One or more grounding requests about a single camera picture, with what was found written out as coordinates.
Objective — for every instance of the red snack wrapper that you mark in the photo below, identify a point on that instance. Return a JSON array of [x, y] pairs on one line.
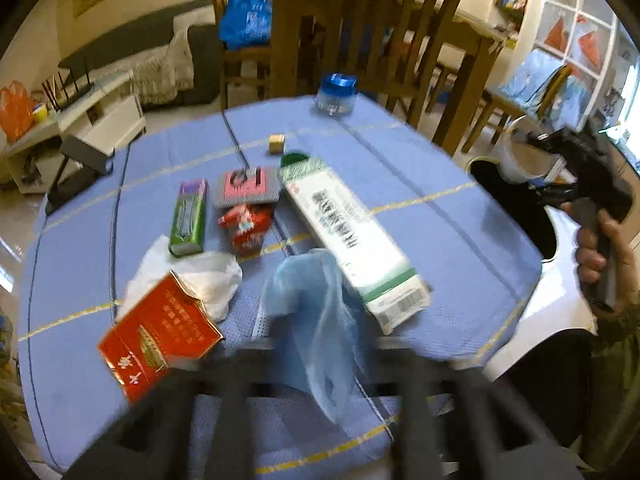
[[246, 227]]

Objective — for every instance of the black router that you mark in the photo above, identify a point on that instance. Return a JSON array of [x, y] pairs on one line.
[[70, 90]]

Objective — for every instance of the white tv stand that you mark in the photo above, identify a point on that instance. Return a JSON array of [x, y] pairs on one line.
[[100, 120]]

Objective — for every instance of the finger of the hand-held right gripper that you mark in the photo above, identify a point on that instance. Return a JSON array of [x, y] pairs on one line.
[[542, 139], [557, 195]]

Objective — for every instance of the black stand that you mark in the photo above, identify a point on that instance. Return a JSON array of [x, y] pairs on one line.
[[75, 170]]

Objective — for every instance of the white cubby shelf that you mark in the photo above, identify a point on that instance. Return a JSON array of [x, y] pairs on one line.
[[575, 20]]

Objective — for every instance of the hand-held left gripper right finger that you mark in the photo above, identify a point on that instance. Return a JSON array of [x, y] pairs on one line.
[[420, 410]]

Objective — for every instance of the blue plastic bag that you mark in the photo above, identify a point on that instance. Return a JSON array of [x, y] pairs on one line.
[[246, 20], [310, 310]]

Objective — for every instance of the wooden chair with clothes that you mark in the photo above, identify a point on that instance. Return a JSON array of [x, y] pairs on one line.
[[500, 110]]

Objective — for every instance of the light blue clothes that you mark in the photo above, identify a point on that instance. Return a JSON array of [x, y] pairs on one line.
[[540, 80]]

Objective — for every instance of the orange plastic bag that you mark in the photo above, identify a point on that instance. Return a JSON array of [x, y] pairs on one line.
[[15, 110]]

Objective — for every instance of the person's right hand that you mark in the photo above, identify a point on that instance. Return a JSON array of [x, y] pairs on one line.
[[627, 270]]

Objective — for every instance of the green and purple gum box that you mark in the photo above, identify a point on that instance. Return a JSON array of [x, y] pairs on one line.
[[187, 220]]

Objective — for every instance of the wooden chair with blue bag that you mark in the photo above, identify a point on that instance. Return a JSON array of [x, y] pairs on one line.
[[235, 70]]

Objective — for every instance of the blue tablecloth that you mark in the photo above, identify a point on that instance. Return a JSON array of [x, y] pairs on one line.
[[440, 240]]

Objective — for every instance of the dark grey sofa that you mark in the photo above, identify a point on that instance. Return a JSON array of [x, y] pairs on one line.
[[200, 60]]

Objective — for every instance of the white plastic bucket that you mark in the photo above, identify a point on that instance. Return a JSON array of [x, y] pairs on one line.
[[522, 155]]

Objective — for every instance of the person's right forearm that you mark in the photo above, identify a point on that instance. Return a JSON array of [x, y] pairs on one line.
[[617, 385]]

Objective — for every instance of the white crumpled tissue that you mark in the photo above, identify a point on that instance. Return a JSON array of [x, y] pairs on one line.
[[210, 280]]

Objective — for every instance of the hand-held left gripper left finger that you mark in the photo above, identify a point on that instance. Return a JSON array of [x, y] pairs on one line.
[[225, 410]]

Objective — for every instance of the long white and green box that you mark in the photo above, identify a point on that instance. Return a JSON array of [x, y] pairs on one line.
[[345, 235]]

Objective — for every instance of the person's leg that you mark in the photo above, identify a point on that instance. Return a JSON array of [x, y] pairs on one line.
[[545, 400]]

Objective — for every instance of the green bottle cap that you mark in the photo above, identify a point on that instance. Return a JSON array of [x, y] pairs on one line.
[[292, 157]]

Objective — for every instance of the slatted wooden chair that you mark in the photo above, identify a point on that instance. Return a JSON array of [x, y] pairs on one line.
[[400, 25]]

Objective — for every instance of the clear jar with blue lid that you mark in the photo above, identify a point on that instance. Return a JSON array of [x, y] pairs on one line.
[[336, 94]]

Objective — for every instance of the small wooden cube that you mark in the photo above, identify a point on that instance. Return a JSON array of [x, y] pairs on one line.
[[276, 143]]

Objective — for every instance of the beige lace throw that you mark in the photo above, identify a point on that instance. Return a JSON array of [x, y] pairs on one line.
[[160, 70]]

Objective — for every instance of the wooden dining table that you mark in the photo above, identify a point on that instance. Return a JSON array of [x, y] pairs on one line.
[[465, 45]]

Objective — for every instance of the red cigarette box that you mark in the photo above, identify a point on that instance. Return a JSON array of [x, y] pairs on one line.
[[155, 340]]

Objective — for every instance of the yellow cup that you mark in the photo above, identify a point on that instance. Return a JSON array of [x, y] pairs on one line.
[[40, 112]]

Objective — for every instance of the black bin with gold rim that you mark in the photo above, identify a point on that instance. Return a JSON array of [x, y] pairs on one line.
[[515, 210]]

